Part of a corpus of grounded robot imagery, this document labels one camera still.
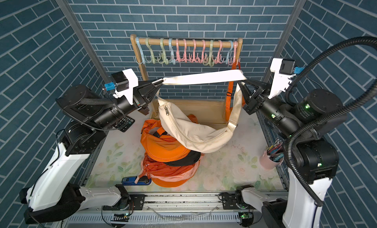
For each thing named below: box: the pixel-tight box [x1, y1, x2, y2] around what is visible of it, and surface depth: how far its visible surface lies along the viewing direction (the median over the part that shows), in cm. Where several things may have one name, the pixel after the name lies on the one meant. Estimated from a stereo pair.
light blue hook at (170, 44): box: [168, 38, 176, 65], surface depth 71 cm
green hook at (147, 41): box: [145, 37, 156, 64], surface depth 75 cm
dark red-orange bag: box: [134, 156, 196, 184], surface depth 75 cm
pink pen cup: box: [259, 147, 285, 170], surface depth 84 cm
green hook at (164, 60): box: [157, 37, 169, 65], surface depth 75 cm
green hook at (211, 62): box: [202, 39, 215, 67], surface depth 76 cm
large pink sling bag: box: [140, 164, 200, 183], surface depth 75 cm
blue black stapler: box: [121, 175, 152, 186], surface depth 79 cm
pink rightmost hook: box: [228, 40, 239, 66], surface depth 71 cm
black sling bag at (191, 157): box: [162, 150, 201, 167], surface depth 78 cm
